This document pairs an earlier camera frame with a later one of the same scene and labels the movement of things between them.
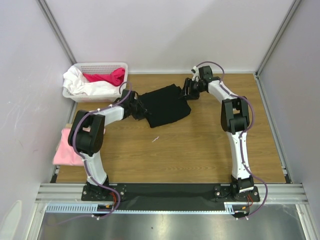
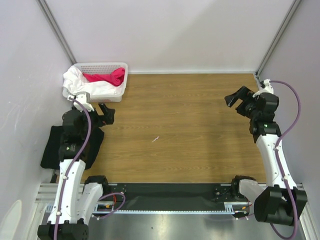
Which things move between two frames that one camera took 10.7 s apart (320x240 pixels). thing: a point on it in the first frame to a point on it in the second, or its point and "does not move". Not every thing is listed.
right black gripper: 188,87 to 243,102
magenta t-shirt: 115,78 does not move
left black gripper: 143,110 to 106,118
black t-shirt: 164,104 to 50,158
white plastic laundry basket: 96,68 does not move
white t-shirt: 74,81 does not move
